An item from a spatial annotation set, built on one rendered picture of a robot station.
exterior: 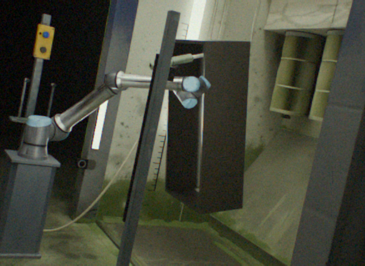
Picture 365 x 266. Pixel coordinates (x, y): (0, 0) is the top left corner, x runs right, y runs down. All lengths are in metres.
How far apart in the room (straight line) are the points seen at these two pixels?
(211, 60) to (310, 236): 1.83
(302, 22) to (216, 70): 1.30
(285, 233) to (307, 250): 2.32
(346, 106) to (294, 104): 2.84
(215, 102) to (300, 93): 1.35
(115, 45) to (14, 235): 1.72
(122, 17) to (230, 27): 1.03
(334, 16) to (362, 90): 2.50
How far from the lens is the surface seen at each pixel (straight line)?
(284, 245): 4.26
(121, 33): 4.44
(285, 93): 4.76
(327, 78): 4.33
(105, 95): 3.56
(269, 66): 5.12
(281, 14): 4.92
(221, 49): 3.56
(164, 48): 2.48
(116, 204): 4.66
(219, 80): 3.57
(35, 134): 3.59
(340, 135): 1.92
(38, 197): 3.62
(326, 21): 4.42
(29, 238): 3.70
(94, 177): 4.53
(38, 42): 4.43
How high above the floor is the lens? 1.31
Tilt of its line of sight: 5 degrees down
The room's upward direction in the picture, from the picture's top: 12 degrees clockwise
